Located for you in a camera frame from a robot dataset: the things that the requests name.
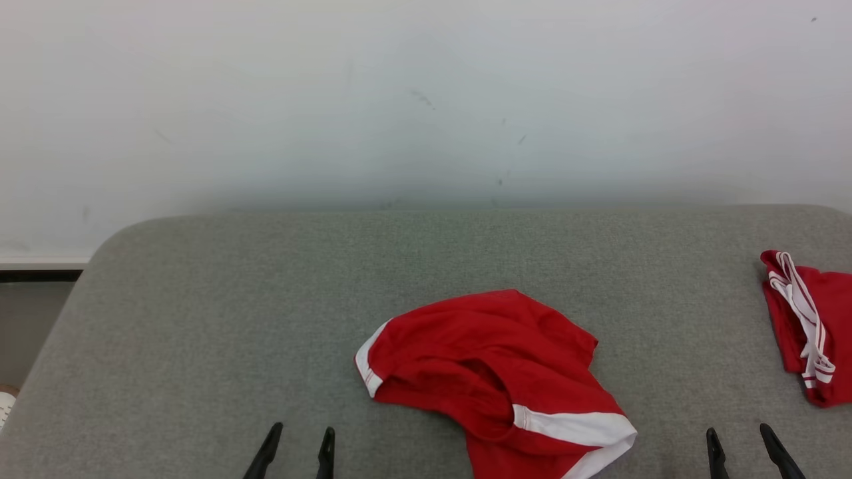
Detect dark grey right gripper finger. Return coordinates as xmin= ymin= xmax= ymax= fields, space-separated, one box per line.
xmin=759 ymin=423 xmax=806 ymax=479
xmin=706 ymin=428 xmax=730 ymax=479

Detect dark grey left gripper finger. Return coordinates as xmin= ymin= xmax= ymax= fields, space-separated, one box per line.
xmin=316 ymin=426 xmax=335 ymax=479
xmin=243 ymin=422 xmax=284 ymax=479

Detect red jersey with white sleeves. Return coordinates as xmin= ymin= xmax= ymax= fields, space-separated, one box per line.
xmin=760 ymin=249 xmax=852 ymax=408

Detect red shorts with white trim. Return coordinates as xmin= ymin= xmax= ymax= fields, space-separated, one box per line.
xmin=354 ymin=289 xmax=638 ymax=479

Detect white object with brown rim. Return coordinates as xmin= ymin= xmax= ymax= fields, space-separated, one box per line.
xmin=0 ymin=385 xmax=19 ymax=430

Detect white and black baseboard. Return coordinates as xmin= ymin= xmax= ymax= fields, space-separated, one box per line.
xmin=0 ymin=256 xmax=91 ymax=283

